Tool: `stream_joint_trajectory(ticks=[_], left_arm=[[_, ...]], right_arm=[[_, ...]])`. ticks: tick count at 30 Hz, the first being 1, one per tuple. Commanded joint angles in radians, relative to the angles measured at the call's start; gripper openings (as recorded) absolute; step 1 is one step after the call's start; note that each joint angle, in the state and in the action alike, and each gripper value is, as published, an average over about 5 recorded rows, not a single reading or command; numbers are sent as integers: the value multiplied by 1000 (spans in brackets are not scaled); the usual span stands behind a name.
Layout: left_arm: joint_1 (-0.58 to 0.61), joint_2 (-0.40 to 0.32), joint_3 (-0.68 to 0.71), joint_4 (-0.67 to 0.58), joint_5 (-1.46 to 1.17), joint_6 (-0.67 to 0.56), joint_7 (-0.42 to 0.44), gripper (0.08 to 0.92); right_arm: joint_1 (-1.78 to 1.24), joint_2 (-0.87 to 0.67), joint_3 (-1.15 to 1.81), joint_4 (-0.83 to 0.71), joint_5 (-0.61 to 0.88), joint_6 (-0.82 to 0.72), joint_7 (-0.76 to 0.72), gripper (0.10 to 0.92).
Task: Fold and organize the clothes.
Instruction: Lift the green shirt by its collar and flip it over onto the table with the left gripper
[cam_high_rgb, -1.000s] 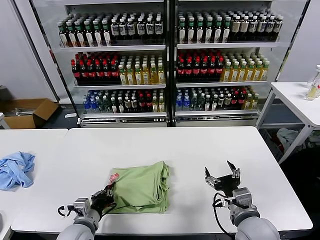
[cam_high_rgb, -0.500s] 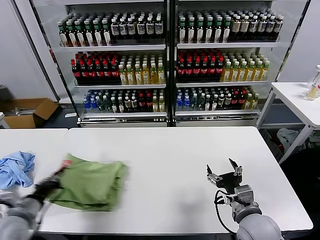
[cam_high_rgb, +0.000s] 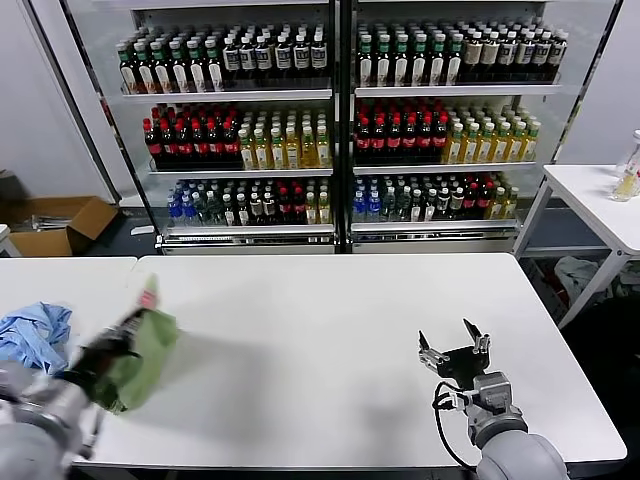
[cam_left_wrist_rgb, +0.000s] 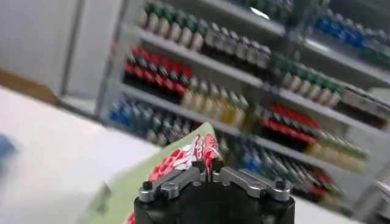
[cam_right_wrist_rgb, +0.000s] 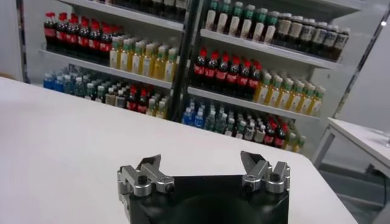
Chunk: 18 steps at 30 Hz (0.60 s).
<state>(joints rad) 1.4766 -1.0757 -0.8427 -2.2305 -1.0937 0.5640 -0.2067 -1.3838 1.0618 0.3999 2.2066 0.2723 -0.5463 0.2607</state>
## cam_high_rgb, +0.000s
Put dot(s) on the blue label water bottle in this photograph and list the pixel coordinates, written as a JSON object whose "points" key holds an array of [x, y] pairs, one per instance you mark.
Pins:
{"points": [[174, 212], [373, 207], [359, 207], [188, 212]]}

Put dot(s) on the crumpled light blue garment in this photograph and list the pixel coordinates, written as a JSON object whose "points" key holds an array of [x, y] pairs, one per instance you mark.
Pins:
{"points": [[30, 330]]}

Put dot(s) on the white cap dark tea bottle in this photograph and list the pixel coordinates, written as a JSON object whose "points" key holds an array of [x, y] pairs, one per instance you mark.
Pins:
{"points": [[242, 212], [416, 210], [228, 212], [429, 209]]}

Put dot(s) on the white side table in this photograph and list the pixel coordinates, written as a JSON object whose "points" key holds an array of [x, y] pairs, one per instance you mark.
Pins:
{"points": [[590, 200]]}

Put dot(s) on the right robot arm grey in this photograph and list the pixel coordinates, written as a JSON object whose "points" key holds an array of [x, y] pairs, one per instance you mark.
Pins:
{"points": [[515, 450]]}

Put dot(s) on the clear green water bottle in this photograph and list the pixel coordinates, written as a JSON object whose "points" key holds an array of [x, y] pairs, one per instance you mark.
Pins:
{"points": [[402, 205], [388, 205], [201, 210], [214, 210]]}

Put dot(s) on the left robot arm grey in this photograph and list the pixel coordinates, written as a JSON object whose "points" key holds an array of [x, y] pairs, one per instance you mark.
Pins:
{"points": [[40, 420]]}

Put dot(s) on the pale green cloth heap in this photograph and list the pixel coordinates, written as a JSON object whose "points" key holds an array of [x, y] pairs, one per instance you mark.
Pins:
{"points": [[630, 285]]}

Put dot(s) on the white cabinet shelf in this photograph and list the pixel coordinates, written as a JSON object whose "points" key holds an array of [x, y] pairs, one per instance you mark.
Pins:
{"points": [[440, 167], [430, 225], [250, 229], [225, 96], [450, 91], [240, 172]]}

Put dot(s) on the glass door beverage cabinet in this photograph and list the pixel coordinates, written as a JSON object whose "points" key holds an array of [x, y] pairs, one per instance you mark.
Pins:
{"points": [[250, 246], [430, 244]]}

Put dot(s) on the light green polo shirt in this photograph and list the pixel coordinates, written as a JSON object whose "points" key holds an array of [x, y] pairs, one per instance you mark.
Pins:
{"points": [[150, 345]]}

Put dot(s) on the white grey cloth pile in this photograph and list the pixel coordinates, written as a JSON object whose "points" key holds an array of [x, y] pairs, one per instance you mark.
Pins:
{"points": [[580, 277]]}

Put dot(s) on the dark drink bottle brown label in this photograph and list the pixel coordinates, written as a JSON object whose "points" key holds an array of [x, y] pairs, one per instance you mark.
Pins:
{"points": [[456, 200], [442, 200], [256, 205], [269, 205]]}

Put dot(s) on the open brown cardboard box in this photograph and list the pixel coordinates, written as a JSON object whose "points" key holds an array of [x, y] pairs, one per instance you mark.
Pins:
{"points": [[85, 220]]}

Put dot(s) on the small red cap cola bottle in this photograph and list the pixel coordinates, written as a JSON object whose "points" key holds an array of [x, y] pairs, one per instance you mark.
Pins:
{"points": [[484, 199], [298, 205], [284, 205], [470, 200]]}

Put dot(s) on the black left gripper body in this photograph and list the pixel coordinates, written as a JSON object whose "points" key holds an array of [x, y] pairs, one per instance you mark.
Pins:
{"points": [[102, 355]]}

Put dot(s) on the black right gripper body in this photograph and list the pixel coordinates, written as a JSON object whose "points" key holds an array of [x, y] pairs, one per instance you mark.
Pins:
{"points": [[465, 365]]}

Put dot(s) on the dark bottle beige label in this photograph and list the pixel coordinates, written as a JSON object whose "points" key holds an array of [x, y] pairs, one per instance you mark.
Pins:
{"points": [[471, 55], [489, 54]]}

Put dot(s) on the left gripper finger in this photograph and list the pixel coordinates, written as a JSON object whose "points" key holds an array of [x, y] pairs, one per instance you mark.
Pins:
{"points": [[131, 320], [140, 325]]}

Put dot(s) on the clear glass bottle yellow contents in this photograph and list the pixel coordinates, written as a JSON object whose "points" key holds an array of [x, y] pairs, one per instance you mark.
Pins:
{"points": [[625, 187]]}

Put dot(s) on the green cap brown tea bottle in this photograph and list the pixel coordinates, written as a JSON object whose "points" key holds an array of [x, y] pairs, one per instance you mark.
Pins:
{"points": [[214, 74], [436, 65], [401, 65], [145, 75], [127, 75], [365, 65], [179, 75], [453, 65], [419, 65], [383, 65], [162, 75], [196, 74]]}

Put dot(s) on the open glass cabinet door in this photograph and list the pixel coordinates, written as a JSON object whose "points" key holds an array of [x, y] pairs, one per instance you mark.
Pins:
{"points": [[582, 50], [80, 75]]}

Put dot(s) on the white paper scrap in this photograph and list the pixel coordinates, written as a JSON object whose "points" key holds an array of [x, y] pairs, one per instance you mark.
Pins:
{"points": [[142, 231]]}

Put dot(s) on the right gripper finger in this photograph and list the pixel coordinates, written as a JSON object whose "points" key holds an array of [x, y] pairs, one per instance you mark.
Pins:
{"points": [[482, 344], [432, 356]]}

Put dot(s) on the small yellow tea bottle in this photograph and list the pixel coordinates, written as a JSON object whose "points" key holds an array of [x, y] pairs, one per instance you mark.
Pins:
{"points": [[311, 210], [496, 205], [323, 210], [510, 204]]}

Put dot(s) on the white plastic stool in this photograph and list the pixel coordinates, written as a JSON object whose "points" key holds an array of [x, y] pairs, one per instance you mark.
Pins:
{"points": [[6, 235]]}

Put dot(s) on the grey metal parts bundle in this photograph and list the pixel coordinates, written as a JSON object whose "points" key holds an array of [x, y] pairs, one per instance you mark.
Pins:
{"points": [[47, 222]]}

